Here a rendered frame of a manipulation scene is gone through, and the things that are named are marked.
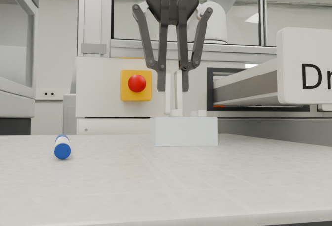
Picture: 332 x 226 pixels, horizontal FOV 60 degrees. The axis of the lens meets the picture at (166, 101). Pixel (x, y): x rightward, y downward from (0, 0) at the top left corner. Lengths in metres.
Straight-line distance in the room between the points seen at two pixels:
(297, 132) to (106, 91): 0.51
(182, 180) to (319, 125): 0.75
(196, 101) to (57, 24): 3.65
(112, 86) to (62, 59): 3.43
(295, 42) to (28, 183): 0.39
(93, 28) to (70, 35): 3.44
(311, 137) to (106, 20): 0.62
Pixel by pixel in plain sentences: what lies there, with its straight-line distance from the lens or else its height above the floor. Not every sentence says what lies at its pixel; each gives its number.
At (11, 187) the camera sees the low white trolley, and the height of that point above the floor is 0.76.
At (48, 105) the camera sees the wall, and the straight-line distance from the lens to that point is 4.10.
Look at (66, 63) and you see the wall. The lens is 4.10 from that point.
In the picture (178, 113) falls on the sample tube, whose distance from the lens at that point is 0.39.
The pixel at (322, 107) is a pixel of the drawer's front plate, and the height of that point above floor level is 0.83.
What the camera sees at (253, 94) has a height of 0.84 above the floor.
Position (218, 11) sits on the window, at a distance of 0.82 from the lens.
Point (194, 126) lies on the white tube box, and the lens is 0.38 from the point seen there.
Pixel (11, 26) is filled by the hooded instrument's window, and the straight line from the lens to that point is 1.44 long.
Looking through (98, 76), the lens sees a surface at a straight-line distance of 0.71.
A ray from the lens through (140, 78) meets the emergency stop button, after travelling 0.64.
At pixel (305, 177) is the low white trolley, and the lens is 0.20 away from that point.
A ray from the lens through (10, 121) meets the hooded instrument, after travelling 1.41.
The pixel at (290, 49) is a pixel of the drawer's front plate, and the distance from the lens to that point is 0.45.
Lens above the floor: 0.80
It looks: 3 degrees up
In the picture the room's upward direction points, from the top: straight up
